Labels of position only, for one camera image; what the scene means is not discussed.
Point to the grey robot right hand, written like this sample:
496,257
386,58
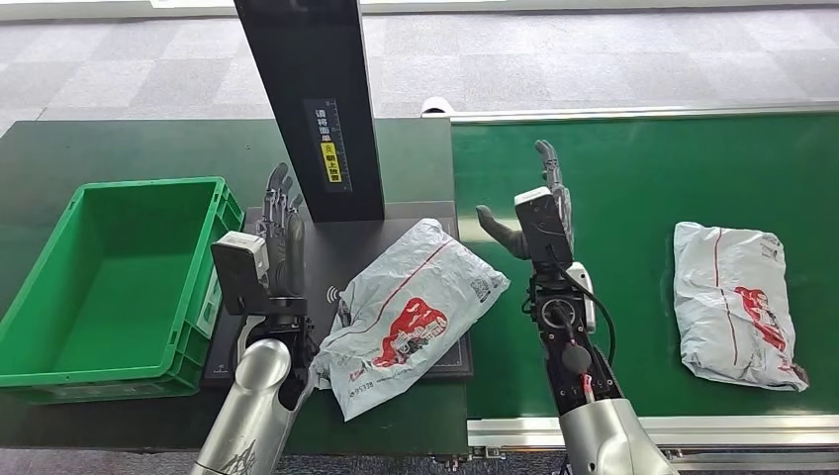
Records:
501,233

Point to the grey red-print mailer package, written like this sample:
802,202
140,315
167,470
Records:
734,301
406,308

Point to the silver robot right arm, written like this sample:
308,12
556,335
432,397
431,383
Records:
603,426

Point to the green conveyor belt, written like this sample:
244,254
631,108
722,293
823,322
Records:
629,183

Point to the white conveyor roller cap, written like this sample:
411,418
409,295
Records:
434,106

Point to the black yellow label sticker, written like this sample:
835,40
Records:
330,147

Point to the green plastic crate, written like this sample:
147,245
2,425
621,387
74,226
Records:
118,301

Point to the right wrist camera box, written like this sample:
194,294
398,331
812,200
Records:
544,226

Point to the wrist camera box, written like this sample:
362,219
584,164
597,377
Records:
544,226
236,275

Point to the black scanner base plate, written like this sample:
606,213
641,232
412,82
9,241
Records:
341,256

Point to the aluminium conveyor side rail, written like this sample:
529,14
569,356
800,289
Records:
754,429
623,113

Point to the small metal conveyor bracket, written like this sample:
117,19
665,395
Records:
490,452

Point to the black scanner post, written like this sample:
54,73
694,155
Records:
308,65

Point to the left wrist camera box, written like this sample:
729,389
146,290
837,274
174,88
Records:
236,275

